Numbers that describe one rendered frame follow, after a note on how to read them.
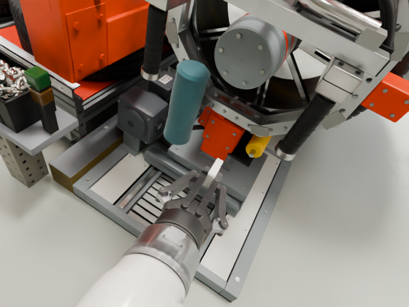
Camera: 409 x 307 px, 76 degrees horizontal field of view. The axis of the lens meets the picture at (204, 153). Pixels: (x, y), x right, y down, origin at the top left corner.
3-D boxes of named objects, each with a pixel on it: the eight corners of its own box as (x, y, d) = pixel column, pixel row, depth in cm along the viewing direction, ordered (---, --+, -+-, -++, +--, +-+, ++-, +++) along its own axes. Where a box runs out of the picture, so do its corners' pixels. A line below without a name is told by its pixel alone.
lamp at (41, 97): (55, 100, 70) (53, 88, 67) (42, 107, 68) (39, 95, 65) (44, 92, 71) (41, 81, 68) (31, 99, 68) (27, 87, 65)
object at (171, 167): (259, 168, 141) (267, 157, 134) (233, 218, 118) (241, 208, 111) (182, 122, 148) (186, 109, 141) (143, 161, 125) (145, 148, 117)
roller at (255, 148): (279, 120, 106) (286, 109, 101) (255, 165, 86) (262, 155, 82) (267, 112, 107) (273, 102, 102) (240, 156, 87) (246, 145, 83)
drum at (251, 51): (283, 67, 71) (313, 14, 60) (257, 104, 57) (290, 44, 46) (238, 44, 73) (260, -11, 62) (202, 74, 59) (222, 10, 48)
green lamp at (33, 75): (52, 84, 67) (49, 72, 64) (38, 92, 64) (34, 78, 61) (40, 77, 67) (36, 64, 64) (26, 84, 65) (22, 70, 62)
